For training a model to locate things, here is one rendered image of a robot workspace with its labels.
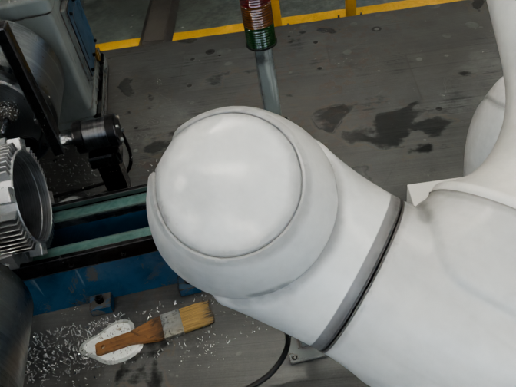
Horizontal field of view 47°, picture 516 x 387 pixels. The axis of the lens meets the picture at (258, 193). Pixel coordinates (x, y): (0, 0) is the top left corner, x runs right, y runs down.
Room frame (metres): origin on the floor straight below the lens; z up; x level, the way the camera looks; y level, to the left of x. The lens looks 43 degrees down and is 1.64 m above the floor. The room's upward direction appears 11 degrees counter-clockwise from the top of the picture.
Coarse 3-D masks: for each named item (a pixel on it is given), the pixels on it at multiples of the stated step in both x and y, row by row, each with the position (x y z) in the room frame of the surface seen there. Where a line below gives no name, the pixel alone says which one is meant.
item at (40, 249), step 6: (18, 138) 0.82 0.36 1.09; (18, 144) 0.81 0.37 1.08; (24, 144) 0.82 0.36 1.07; (0, 192) 0.69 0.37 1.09; (6, 192) 0.69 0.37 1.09; (12, 192) 0.70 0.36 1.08; (0, 198) 0.69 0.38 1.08; (6, 198) 0.69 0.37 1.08; (12, 198) 0.69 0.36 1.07; (0, 204) 0.68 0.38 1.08; (6, 204) 0.69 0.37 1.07; (36, 246) 0.69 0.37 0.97; (42, 246) 0.69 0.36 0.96; (30, 252) 0.69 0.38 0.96; (36, 252) 0.69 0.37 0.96; (42, 252) 0.69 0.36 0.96
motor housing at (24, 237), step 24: (0, 144) 0.79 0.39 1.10; (0, 168) 0.73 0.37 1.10; (24, 168) 0.83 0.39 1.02; (24, 192) 0.82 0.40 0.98; (48, 192) 0.82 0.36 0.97; (0, 216) 0.68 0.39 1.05; (24, 216) 0.79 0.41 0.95; (48, 216) 0.78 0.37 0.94; (0, 240) 0.67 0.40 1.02; (24, 240) 0.67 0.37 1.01; (48, 240) 0.73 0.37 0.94
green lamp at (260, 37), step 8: (272, 24) 1.06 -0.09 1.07; (248, 32) 1.06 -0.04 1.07; (256, 32) 1.05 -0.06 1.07; (264, 32) 1.05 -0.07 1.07; (272, 32) 1.05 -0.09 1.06; (248, 40) 1.06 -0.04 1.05; (256, 40) 1.05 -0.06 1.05; (264, 40) 1.04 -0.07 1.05; (272, 40) 1.05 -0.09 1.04; (256, 48) 1.05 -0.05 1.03
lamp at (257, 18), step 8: (240, 8) 1.08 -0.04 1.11; (248, 8) 1.05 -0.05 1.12; (256, 8) 1.04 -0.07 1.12; (264, 8) 1.05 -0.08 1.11; (248, 16) 1.05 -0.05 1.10; (256, 16) 1.04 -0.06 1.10; (264, 16) 1.05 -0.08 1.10; (272, 16) 1.06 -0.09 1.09; (248, 24) 1.05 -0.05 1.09; (256, 24) 1.04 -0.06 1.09; (264, 24) 1.05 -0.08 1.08
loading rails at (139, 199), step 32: (128, 192) 0.83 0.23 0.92; (64, 224) 0.79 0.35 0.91; (96, 224) 0.79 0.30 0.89; (128, 224) 0.79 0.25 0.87; (64, 256) 0.69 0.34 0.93; (96, 256) 0.69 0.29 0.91; (128, 256) 0.69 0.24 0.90; (160, 256) 0.69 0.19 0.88; (32, 288) 0.69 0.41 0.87; (64, 288) 0.69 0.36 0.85; (96, 288) 0.69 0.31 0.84; (128, 288) 0.69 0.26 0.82; (192, 288) 0.66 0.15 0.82
